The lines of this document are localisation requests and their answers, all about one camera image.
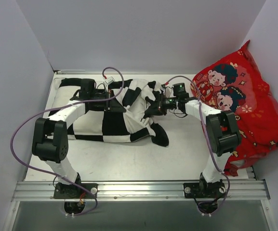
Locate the black white checkered pillowcase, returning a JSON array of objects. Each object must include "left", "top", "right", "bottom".
[{"left": 48, "top": 77, "right": 170, "bottom": 147}]

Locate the white pillow yellow edge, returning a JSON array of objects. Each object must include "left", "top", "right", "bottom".
[{"left": 52, "top": 86, "right": 80, "bottom": 108}]

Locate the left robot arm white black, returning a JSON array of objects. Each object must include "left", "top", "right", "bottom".
[{"left": 32, "top": 77, "right": 126, "bottom": 198}]

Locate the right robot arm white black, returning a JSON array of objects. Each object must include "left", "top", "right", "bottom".
[{"left": 144, "top": 83, "right": 241, "bottom": 197}]

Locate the red cartoon print pillow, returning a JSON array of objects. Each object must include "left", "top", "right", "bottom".
[{"left": 190, "top": 41, "right": 278, "bottom": 176}]

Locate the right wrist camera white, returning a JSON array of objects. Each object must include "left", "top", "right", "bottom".
[{"left": 160, "top": 84, "right": 171, "bottom": 97}]

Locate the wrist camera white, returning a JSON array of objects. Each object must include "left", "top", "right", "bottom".
[
  {"left": 160, "top": 84, "right": 171, "bottom": 97},
  {"left": 104, "top": 77, "right": 115, "bottom": 86}
]

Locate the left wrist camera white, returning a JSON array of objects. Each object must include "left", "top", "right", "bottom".
[{"left": 104, "top": 77, "right": 115, "bottom": 86}]

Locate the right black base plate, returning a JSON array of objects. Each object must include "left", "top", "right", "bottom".
[{"left": 183, "top": 182, "right": 226, "bottom": 199}]

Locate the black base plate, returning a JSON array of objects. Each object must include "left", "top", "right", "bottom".
[
  {"left": 53, "top": 183, "right": 98, "bottom": 199},
  {"left": 183, "top": 182, "right": 226, "bottom": 199}
]

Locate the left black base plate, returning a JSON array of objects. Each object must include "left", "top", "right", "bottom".
[{"left": 53, "top": 183, "right": 98, "bottom": 199}]

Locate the aluminium mounting rail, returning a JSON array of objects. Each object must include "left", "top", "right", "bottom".
[{"left": 12, "top": 180, "right": 270, "bottom": 202}]

